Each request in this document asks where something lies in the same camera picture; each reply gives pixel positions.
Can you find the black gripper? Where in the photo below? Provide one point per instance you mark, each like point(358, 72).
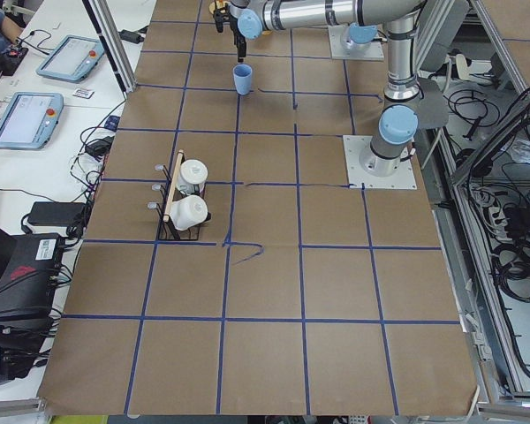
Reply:
point(238, 37)

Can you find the light blue plastic cup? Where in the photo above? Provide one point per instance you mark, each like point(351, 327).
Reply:
point(242, 77)

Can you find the white mug with face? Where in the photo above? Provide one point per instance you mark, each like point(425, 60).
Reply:
point(192, 177)

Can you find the blue teach pendant far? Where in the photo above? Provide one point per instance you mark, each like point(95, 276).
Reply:
point(72, 60)

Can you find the blue teach pendant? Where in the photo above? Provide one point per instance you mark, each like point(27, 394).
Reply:
point(72, 60)
point(30, 120)

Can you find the white mug outer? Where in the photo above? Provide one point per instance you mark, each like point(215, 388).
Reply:
point(188, 212)

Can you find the wooden rack rod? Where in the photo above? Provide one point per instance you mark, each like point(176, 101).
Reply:
point(172, 186)

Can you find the blue teach pendant near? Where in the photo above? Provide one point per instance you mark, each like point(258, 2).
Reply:
point(30, 120)

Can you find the black power adapter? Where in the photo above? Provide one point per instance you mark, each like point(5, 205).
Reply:
point(45, 213)

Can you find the black computer box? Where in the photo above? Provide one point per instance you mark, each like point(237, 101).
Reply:
point(27, 264)

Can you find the aluminium frame post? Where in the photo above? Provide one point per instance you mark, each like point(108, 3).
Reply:
point(100, 16)

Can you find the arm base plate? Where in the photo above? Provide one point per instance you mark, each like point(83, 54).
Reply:
point(367, 170)
point(372, 52)

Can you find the black wire mug rack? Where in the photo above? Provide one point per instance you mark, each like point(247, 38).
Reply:
point(167, 231)

